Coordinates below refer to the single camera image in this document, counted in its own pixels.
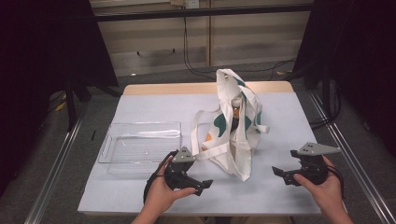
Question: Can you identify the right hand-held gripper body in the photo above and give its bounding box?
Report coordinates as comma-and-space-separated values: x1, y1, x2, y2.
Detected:
292, 142, 342, 186

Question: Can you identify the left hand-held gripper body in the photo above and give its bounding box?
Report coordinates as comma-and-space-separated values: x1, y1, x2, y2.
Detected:
163, 147, 204, 191

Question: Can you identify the white patterned tote bag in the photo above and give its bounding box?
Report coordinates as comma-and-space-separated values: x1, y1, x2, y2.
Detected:
190, 68, 271, 182

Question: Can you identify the person's right hand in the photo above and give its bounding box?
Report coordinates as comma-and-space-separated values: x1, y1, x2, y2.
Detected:
292, 155, 344, 213

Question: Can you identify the person's left hand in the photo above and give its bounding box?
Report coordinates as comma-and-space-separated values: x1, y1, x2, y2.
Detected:
144, 155, 197, 216

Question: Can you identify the clear plastic tray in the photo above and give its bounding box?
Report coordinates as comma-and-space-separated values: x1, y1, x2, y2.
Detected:
97, 120, 183, 175

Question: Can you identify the orange drink bottle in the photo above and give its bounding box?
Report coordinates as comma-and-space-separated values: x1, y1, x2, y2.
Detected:
230, 97, 243, 132

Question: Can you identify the pale blue table mat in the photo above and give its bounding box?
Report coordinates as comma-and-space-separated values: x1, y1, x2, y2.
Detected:
78, 91, 332, 217

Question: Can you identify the black curtain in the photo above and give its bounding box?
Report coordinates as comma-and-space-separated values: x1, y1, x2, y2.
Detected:
0, 0, 120, 190
291, 0, 396, 157

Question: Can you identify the black horizontal bar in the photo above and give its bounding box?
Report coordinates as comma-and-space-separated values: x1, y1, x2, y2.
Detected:
92, 4, 314, 22

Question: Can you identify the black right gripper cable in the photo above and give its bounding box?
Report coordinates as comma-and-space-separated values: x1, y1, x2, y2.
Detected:
326, 164, 346, 200

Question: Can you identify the metal floor rail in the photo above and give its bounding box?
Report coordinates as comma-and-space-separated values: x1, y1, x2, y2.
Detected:
23, 105, 89, 224
307, 91, 396, 224

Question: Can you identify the black floor cable bundle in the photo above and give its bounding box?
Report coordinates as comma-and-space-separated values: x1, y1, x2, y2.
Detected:
309, 82, 343, 131

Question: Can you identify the black hanging cable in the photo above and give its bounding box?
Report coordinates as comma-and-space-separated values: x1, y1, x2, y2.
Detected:
182, 17, 219, 82

